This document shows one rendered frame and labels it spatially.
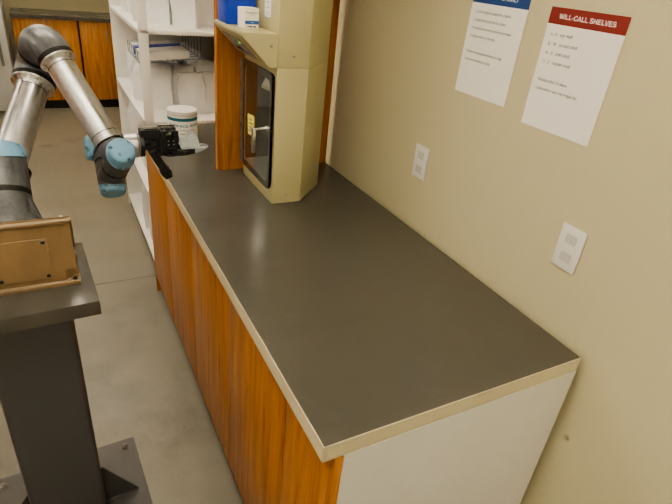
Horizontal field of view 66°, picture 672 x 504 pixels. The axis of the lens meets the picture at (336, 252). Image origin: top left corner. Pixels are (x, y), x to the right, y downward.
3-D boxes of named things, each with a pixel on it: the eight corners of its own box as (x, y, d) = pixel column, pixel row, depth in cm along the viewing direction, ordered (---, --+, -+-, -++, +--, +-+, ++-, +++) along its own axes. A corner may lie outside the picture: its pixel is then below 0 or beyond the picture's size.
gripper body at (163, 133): (180, 131, 160) (139, 132, 155) (181, 157, 164) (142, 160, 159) (175, 124, 166) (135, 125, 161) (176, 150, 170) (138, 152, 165)
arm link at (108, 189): (104, 185, 145) (97, 149, 147) (97, 200, 154) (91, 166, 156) (133, 184, 149) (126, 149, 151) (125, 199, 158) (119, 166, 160)
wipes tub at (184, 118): (194, 136, 246) (192, 104, 239) (201, 144, 236) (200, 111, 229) (165, 137, 240) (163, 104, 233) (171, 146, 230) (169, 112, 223)
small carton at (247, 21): (251, 27, 168) (251, 6, 165) (258, 29, 165) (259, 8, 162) (237, 26, 165) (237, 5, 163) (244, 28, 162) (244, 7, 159)
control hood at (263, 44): (244, 50, 188) (244, 20, 183) (277, 68, 163) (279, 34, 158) (213, 49, 183) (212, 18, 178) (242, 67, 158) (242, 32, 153)
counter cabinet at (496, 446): (267, 270, 325) (273, 129, 282) (488, 578, 170) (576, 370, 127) (156, 289, 295) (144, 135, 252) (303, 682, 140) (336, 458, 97)
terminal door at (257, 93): (243, 161, 207) (244, 56, 188) (270, 190, 184) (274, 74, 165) (241, 161, 207) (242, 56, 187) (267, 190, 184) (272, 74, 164)
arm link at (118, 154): (54, 1, 141) (149, 154, 143) (50, 27, 150) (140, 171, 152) (9, 8, 134) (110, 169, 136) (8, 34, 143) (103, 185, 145)
